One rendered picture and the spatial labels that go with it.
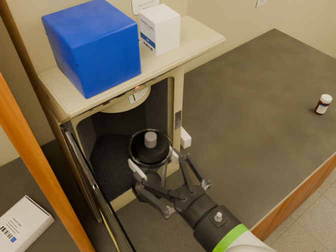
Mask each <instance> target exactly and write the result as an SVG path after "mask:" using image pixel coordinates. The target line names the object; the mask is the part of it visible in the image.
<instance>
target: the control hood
mask: <svg viewBox="0 0 336 252"><path fill-rule="evenodd" d="M138 39H139V51H140V63H141V74H140V75H138V76H135V77H133V78H131V79H129V80H127V81H125V82H123V83H120V84H118V85H116V86H114V87H112V88H110V89H108V90H106V91H103V92H101V93H99V94H97V95H95V96H93V97H91V98H88V99H85V98H84V97H83V95H82V94H81V93H80V92H79V91H78V90H77V89H76V87H75V86H74V85H73V84H72V83H71V82H70V81H69V80H68V78H67V77H66V76H65V75H64V74H63V73H62V72H61V70H60V69H59V68H58V67H54V68H52V69H49V70H47V71H44V72H42V73H39V76H38V79H39V81H40V84H41V86H42V88H43V91H44V93H45V96H46V98H47V100H48V103H49V105H50V108H51V110H52V112H53V115H54V117H55V118H56V120H57V121H58V122H59V123H61V124H63V123H65V122H67V121H69V120H71V119H73V118H75V117H77V116H79V115H81V114H82V113H84V112H86V111H88V110H90V109H92V108H94V107H96V106H98V105H100V104H102V103H105V102H107V101H109V100H111V99H113V98H115V97H117V96H119V95H121V94H123V93H125V92H127V91H129V90H131V89H133V88H135V87H137V86H139V85H141V84H144V83H146V82H148V81H150V80H152V79H154V78H156V77H158V76H160V75H162V74H164V73H166V72H168V71H171V70H173V69H175V68H177V67H179V66H182V65H184V64H186V63H188V62H190V61H192V60H194V59H196V58H198V57H200V56H201V55H203V54H205V53H207V52H209V51H211V50H213V49H215V48H217V47H219V46H221V45H223V44H225V42H226V41H227V38H226V37H224V36H223V35H221V34H219V33H217V32H216V31H214V30H212V29H211V28H209V27H207V26H205V25H204V24H202V23H200V22H199V21H197V20H195V19H194V18H192V17H190V16H188V15H185V16H183V17H181V18H180V39H179V47H178V48H175V49H173V50H170V51H167V52H165V53H162V54H160V55H157V56H156V55H154V54H153V53H152V52H151V51H150V50H149V49H147V48H146V47H145V46H144V45H143V44H142V43H141V34H138Z"/></svg>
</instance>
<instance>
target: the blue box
mask: <svg viewBox="0 0 336 252"><path fill-rule="evenodd" d="M41 20H42V23H43V26H44V29H45V32H46V35H47V38H48V41H49V44H50V46H51V49H52V52H53V55H54V58H55V61H56V64H57V67H58V68H59V69H60V71H61V72H62V73H63V74H64V75H65V76H66V77H67V78H68V80H69V81H70V82H71V83H72V84H73V85H74V86H75V88H76V89H77V90H78V91H79V92H80V93H81V94H82V96H83V97H84V98H85V99H89V98H91V97H93V96H95V95H98V94H100V93H102V92H104V91H106V90H108V89H110V88H112V87H115V86H117V85H119V84H121V83H123V82H125V81H127V80H130V79H132V78H134V77H136V76H138V75H140V74H141V73H142V70H141V58H140V46H139V41H140V40H139V34H138V24H137V22H136V21H134V20H133V19H131V18H130V17H129V16H127V15H126V14H124V13H123V12H121V11H120V10H119V9H117V8H116V7H114V6H113V5H111V4H110V3H109V2H107V1H106V0H92V1H88V2H85V3H82V4H79V5H76V6H72V7H69V8H66V9H63V10H60V11H57V12H53V13H50V14H47V15H44V16H42V17H41Z"/></svg>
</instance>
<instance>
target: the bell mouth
mask: <svg viewBox="0 0 336 252"><path fill-rule="evenodd" d="M150 91H151V86H149V87H147V88H145V89H143V90H141V91H139V92H137V93H135V94H133V95H131V96H129V97H127V98H125V99H123V100H121V101H119V102H117V103H115V104H113V105H111V106H109V107H107V108H104V109H102V110H100V111H99V112H103V113H120V112H125V111H128V110H131V109H133V108H135V107H137V106H139V105H140V104H141V103H143V102H144V101H145V100H146V98H147V97H148V96H149V94H150Z"/></svg>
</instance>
